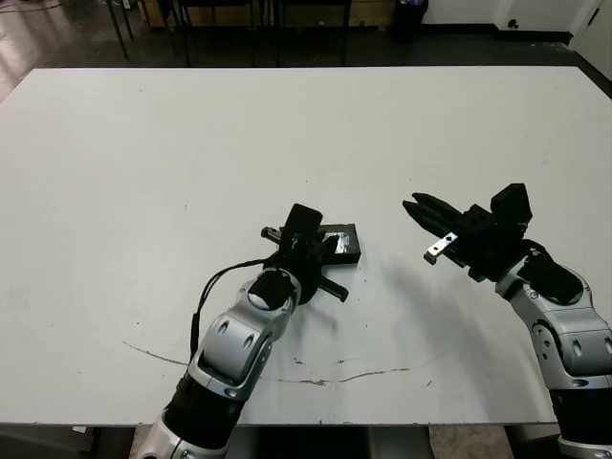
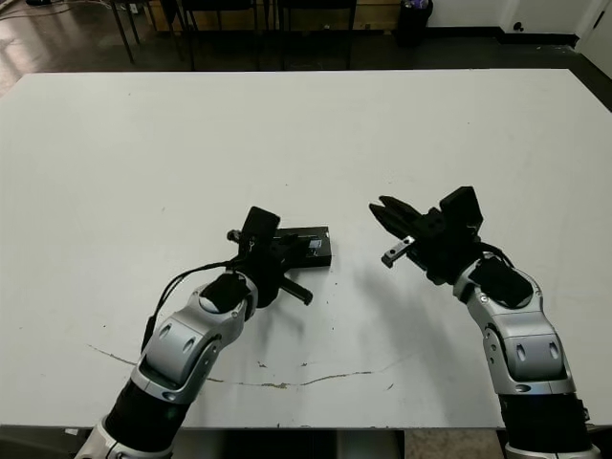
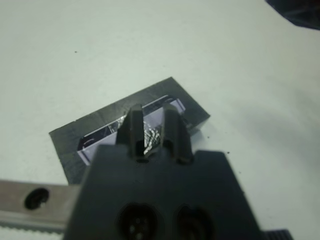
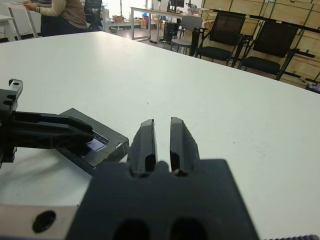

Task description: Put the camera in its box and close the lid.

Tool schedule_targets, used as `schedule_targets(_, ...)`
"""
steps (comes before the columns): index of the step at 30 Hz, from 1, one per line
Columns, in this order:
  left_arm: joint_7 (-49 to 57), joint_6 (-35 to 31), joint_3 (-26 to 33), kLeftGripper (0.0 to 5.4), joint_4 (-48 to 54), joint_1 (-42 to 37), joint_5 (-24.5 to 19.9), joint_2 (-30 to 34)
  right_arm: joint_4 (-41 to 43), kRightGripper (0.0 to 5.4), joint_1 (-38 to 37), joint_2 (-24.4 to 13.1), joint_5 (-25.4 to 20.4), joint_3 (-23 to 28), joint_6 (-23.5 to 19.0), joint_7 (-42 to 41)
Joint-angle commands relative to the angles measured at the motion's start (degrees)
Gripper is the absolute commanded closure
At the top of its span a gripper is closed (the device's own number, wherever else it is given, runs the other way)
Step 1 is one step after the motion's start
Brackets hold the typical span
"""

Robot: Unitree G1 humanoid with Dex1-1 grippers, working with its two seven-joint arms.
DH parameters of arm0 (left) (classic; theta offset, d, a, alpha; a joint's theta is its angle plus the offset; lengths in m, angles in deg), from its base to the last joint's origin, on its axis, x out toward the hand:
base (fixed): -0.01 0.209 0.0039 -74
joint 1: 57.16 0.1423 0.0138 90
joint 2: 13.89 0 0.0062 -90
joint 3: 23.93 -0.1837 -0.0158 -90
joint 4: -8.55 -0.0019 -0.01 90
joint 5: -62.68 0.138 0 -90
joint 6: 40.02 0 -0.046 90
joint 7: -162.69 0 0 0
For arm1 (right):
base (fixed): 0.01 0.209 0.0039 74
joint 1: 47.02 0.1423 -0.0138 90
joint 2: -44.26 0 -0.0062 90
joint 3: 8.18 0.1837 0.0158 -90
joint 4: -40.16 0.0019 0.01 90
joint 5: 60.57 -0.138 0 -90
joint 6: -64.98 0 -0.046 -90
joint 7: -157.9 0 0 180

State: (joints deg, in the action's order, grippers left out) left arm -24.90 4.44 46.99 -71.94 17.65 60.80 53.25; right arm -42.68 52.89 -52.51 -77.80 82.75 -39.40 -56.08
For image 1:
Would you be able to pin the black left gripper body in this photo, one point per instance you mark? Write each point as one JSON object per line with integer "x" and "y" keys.
{"x": 306, "y": 268}

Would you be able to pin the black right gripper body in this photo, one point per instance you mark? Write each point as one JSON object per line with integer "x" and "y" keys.
{"x": 483, "y": 248}

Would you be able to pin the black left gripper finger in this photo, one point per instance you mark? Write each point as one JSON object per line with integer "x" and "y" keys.
{"x": 331, "y": 245}

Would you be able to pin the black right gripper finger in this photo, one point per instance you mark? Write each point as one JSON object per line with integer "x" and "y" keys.
{"x": 437, "y": 205}
{"x": 423, "y": 221}

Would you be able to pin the glossy black box lid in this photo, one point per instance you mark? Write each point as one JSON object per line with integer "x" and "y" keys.
{"x": 344, "y": 246}

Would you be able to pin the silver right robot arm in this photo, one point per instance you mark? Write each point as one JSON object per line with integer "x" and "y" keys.
{"x": 559, "y": 334}

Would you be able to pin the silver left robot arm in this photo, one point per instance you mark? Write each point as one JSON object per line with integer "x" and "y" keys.
{"x": 229, "y": 363}

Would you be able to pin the robot lower body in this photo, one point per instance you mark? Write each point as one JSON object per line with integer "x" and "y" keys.
{"x": 311, "y": 444}

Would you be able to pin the black trash bin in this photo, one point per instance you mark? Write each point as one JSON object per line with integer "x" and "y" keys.
{"x": 408, "y": 26}

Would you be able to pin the small black door stopper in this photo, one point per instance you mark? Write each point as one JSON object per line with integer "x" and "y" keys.
{"x": 512, "y": 23}

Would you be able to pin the wooden crate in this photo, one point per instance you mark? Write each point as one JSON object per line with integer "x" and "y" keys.
{"x": 369, "y": 12}

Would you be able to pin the white door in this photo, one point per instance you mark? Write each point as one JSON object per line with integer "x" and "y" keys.
{"x": 593, "y": 24}

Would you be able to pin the grey chair black legs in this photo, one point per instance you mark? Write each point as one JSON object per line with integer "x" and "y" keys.
{"x": 122, "y": 45}

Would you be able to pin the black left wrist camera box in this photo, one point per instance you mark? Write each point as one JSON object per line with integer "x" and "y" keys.
{"x": 303, "y": 221}

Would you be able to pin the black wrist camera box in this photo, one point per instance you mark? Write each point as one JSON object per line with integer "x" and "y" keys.
{"x": 303, "y": 221}
{"x": 514, "y": 203}

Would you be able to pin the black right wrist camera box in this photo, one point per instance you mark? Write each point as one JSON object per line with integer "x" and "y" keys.
{"x": 514, "y": 203}

